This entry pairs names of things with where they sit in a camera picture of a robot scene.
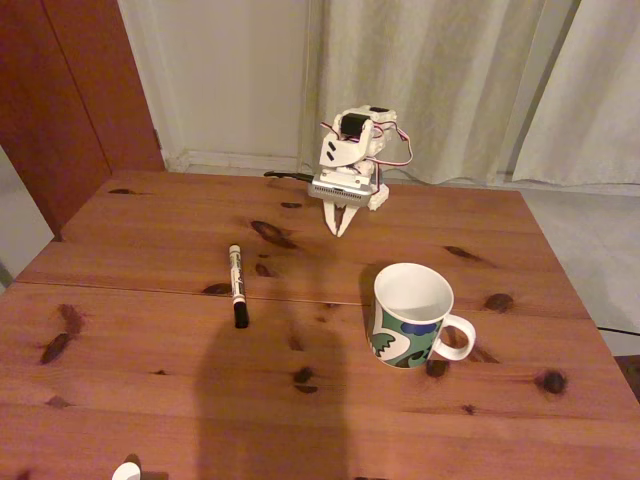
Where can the black white marker pen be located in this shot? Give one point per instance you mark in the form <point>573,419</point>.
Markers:
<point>238,280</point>

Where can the brown wooden cabinet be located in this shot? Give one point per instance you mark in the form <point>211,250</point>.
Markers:
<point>60,100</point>

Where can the white mug green blue pattern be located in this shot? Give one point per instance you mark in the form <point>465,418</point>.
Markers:
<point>400,330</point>

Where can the silver camera box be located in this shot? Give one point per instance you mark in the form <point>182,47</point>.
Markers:
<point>342,192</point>

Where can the white fabric curtain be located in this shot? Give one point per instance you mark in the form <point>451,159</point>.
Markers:
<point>595,100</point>
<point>430,75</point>

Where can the small white round object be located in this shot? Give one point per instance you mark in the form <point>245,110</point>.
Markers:
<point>125,472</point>

